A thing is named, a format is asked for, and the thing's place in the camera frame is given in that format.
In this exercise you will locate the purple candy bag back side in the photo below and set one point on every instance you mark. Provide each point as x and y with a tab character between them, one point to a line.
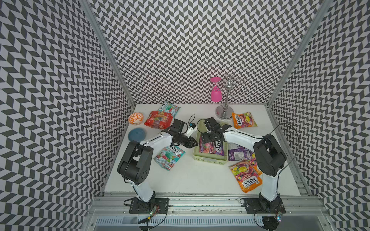
237	152

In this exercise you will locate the aluminium front rail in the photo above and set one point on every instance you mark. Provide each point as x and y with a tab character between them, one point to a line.
208	212

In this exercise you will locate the chrome glass holder stand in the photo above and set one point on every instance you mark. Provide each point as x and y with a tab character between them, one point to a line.
224	111

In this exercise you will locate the green perforated plastic basket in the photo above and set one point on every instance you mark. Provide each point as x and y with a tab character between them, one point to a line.
210	158

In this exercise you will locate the aluminium frame post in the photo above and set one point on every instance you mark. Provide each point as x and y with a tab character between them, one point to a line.
312	28
86	7

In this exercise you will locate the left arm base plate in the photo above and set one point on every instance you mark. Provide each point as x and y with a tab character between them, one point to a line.
139	207

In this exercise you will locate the orange fox's candy bag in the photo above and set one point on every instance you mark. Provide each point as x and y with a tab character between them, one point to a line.
255	166
244	120
246	175

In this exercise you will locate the teal mint candy bag far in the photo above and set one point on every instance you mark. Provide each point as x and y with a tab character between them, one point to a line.
169	108

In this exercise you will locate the orange Fox's candy bag near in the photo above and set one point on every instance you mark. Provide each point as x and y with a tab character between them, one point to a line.
246	175

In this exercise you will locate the blue small bowl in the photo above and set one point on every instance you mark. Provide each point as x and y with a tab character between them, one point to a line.
138	135

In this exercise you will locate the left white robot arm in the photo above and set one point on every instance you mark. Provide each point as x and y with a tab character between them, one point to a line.
134	166

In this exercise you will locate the purple Fox's berries candy bag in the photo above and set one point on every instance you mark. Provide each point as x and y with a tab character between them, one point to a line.
215	147

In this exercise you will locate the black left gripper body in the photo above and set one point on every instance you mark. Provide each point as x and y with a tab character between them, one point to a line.
182	139

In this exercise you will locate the orange Fox's candy bag far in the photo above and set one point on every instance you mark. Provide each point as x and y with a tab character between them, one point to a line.
244	120

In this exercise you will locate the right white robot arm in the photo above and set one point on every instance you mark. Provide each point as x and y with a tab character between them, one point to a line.
269	155

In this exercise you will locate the orange patterned small bowl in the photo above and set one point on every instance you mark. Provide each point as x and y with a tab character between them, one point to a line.
136	118

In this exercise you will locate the orange Fox's candy bag middle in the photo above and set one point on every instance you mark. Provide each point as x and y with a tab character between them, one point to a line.
255	166

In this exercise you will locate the aluminium frame post right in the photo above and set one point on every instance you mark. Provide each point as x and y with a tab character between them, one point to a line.
312	28

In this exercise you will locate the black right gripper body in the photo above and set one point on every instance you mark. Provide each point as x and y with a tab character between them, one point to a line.
208	137

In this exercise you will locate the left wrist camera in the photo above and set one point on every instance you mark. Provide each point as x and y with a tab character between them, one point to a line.
191	128

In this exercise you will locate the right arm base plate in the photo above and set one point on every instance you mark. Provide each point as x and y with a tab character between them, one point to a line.
263	205

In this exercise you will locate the teal Fox's mint candy bag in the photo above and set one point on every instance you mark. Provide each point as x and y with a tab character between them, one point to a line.
168	157

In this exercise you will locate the aluminium frame post left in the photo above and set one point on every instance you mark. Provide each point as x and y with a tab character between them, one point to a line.
86	7

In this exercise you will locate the red cocoaland candy bag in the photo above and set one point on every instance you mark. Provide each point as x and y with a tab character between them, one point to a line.
159	120

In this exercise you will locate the pink plastic wine glass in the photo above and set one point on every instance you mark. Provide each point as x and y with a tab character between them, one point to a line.
216	94

